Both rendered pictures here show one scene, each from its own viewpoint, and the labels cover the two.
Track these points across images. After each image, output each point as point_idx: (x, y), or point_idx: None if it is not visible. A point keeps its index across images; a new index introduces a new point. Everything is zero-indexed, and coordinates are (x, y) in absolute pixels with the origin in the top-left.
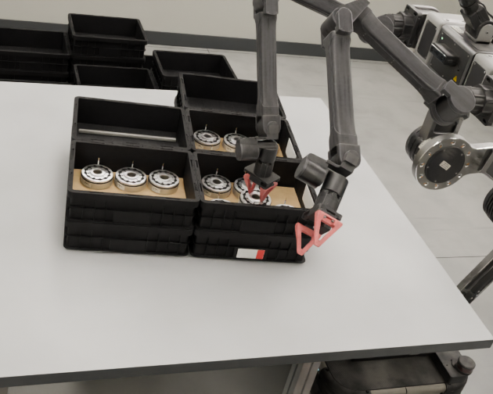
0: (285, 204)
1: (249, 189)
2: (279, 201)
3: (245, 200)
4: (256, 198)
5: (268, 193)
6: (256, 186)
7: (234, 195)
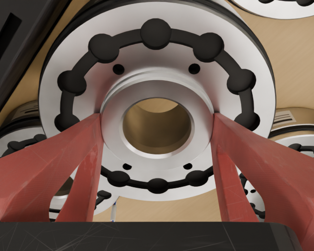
0: (107, 207)
1: (226, 131)
2: (163, 205)
3: (186, 29)
4: (169, 128)
5: (64, 202)
6: (262, 201)
7: (311, 107)
